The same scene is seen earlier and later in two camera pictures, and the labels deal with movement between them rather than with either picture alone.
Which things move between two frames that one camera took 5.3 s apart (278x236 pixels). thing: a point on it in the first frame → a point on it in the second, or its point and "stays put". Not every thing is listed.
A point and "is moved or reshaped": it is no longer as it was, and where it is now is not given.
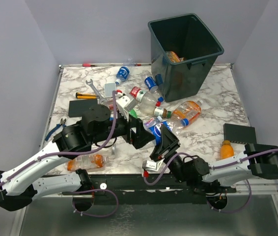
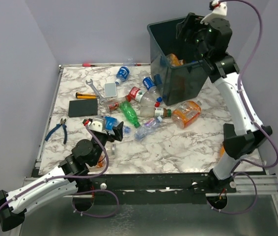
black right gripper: (170, 144) → (191, 22)
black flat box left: (77, 108) stays put
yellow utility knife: (85, 96) stays put
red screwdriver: (88, 65) stays put
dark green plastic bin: (183, 52) stays put
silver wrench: (102, 100) stays put
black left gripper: (141, 137) → (118, 131)
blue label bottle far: (122, 74) stays put
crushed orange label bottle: (173, 57) is moved or reshaped
